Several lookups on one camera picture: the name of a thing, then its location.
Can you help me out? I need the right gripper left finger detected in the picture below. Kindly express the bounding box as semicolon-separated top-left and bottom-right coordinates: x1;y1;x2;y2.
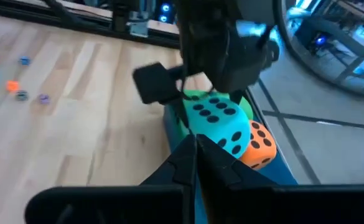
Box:
24;134;198;224

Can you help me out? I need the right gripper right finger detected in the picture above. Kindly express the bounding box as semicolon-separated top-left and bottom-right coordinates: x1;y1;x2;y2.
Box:
197;134;364;224

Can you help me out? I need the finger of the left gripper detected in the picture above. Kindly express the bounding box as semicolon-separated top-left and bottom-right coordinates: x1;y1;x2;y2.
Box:
229;89;245;106
133;61;191;129

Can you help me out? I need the teal foam die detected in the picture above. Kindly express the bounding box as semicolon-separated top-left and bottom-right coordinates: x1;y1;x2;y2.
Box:
181;95;251;159

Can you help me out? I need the orange foam die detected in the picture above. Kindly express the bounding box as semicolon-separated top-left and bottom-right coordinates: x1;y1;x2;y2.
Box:
238;119;278;171

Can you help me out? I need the blue plastic bin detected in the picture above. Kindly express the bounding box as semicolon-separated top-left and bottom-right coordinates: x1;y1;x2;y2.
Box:
162;104;298;224

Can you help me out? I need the small orange die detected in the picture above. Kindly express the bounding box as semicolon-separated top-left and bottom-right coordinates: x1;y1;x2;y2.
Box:
6;80;20;93

